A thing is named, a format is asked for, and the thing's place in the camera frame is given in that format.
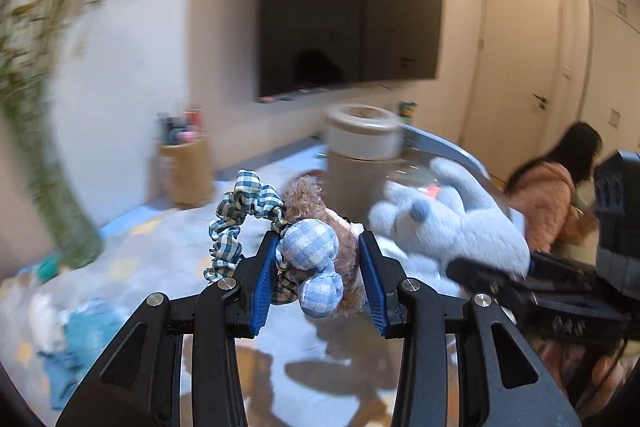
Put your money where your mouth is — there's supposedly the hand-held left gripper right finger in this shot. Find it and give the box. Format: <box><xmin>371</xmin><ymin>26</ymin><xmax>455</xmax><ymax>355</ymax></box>
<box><xmin>357</xmin><ymin>231</ymin><xmax>583</xmax><ymax>427</ymax></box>

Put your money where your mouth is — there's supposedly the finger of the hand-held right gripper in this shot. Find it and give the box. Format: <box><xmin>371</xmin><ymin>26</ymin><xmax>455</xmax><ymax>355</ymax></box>
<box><xmin>446</xmin><ymin>257</ymin><xmax>538</xmax><ymax>308</ymax></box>
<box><xmin>527</xmin><ymin>251</ymin><xmax>598</xmax><ymax>282</ymax></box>

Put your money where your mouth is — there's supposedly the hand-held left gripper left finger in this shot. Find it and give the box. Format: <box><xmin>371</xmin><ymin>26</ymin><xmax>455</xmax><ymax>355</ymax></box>
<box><xmin>55</xmin><ymin>231</ymin><xmax>281</xmax><ymax>427</ymax></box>

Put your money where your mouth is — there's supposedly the grey-blue plush toy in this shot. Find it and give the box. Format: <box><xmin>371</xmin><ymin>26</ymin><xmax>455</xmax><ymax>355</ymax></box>
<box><xmin>369</xmin><ymin>157</ymin><xmax>531</xmax><ymax>279</ymax></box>

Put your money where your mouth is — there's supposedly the checked scrunchie with bear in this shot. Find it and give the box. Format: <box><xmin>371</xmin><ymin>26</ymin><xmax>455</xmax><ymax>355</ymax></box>
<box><xmin>202</xmin><ymin>169</ymin><xmax>366</xmax><ymax>320</ymax></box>

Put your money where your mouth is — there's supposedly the clear storage bin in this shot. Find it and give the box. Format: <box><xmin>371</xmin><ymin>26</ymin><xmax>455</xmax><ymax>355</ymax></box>
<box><xmin>380</xmin><ymin>124</ymin><xmax>511</xmax><ymax>220</ymax></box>

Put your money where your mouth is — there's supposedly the person's right hand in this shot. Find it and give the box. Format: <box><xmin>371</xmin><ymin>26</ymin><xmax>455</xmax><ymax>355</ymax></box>
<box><xmin>592</xmin><ymin>347</ymin><xmax>635</xmax><ymax>404</ymax></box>

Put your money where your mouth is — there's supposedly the star printed tablecloth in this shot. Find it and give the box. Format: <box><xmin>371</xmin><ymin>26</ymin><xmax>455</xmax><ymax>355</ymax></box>
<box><xmin>0</xmin><ymin>142</ymin><xmax>501</xmax><ymax>427</ymax></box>

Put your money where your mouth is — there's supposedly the woven pen holder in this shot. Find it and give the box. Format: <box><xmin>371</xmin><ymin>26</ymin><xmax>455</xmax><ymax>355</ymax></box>
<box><xmin>159</xmin><ymin>137</ymin><xmax>216</xmax><ymax>208</ymax></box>

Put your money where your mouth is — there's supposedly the plain white door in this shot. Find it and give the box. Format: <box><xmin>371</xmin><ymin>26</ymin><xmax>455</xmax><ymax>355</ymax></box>
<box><xmin>582</xmin><ymin>0</ymin><xmax>640</xmax><ymax>158</ymax></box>

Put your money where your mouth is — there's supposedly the tall beige canister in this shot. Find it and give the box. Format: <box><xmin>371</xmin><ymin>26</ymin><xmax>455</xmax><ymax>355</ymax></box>
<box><xmin>322</xmin><ymin>103</ymin><xmax>406</xmax><ymax>228</ymax></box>

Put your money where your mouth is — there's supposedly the bunch of pens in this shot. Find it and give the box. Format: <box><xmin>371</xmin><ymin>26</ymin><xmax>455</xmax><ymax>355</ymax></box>
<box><xmin>157</xmin><ymin>107</ymin><xmax>206</xmax><ymax>145</ymax></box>

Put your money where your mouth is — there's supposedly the teal blue cloth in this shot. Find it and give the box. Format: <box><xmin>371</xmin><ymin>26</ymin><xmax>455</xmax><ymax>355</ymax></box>
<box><xmin>37</xmin><ymin>302</ymin><xmax>126</xmax><ymax>410</ymax></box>

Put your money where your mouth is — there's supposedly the glass vase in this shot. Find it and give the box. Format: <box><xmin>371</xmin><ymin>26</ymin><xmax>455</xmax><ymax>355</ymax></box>
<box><xmin>0</xmin><ymin>72</ymin><xmax>103</xmax><ymax>269</ymax></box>

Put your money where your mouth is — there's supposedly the white cloth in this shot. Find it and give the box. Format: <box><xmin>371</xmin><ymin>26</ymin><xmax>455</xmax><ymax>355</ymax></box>
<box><xmin>29</xmin><ymin>292</ymin><xmax>67</xmax><ymax>350</ymax></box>

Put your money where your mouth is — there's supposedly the white door with handle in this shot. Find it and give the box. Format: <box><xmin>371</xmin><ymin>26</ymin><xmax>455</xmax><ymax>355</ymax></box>
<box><xmin>467</xmin><ymin>0</ymin><xmax>563</xmax><ymax>158</ymax></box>

